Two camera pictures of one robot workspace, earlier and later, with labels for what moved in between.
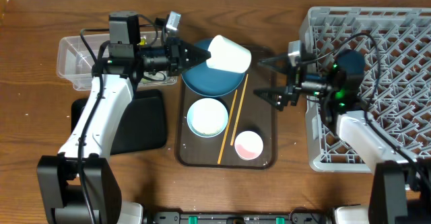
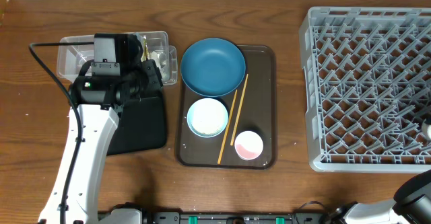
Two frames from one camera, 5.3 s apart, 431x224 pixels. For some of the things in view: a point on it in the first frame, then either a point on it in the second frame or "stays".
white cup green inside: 227,55 -> 426,128
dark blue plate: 211,81 stays
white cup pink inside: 248,145 stays
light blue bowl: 207,118 stays
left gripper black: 175,52 -> 151,81
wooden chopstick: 225,132 stays
